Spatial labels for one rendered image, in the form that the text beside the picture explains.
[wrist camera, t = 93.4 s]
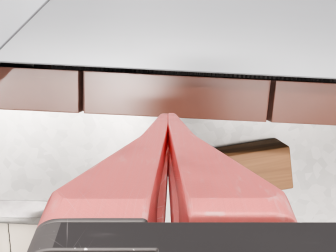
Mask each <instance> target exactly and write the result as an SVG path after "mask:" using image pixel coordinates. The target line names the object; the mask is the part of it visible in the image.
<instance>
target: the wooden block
mask: <svg viewBox="0 0 336 252"><path fill-rule="evenodd" d="M215 149H217V150H219V151H220V152H222V153H223V154H225V155H227V156H228V157H230V158H231V159H233V160H234V161H236V162H238V163H239V164H241V165H242V166H244V167H246V168H247V169H249V170H250V171H252V172H253V173H255V174H257V175H258V176H260V177H261V178H263V179H264V180H266V181H268V182H269V183H271V184H272V185H274V186H276V187H277V188H279V189H280V190H287V189H292V188H293V176H292V165H291V154H290V147H289V146H288V145H286V144H285V143H283V142H281V141H280V140H278V139H277V138H273V139H267V140H261V141H255V142H248V143H242V144H236V145H230V146H224V147H217V148H215Z"/></svg>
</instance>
